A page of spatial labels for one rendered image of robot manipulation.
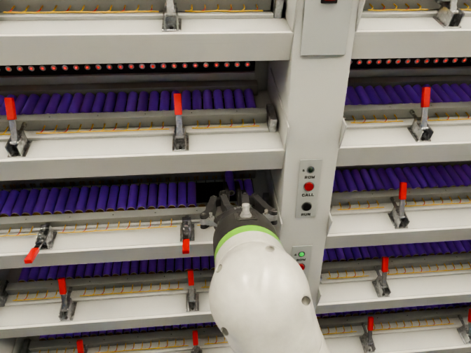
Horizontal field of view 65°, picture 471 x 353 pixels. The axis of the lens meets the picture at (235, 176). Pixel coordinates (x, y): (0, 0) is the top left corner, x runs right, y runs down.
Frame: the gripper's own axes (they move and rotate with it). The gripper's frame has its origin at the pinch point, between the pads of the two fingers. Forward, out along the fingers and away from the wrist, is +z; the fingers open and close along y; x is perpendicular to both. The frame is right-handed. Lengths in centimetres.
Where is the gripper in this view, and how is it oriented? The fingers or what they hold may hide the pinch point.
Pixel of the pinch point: (232, 193)
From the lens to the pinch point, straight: 73.7
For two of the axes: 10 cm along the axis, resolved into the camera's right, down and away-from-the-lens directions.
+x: 0.2, 9.6, 2.8
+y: -10.0, 0.4, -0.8
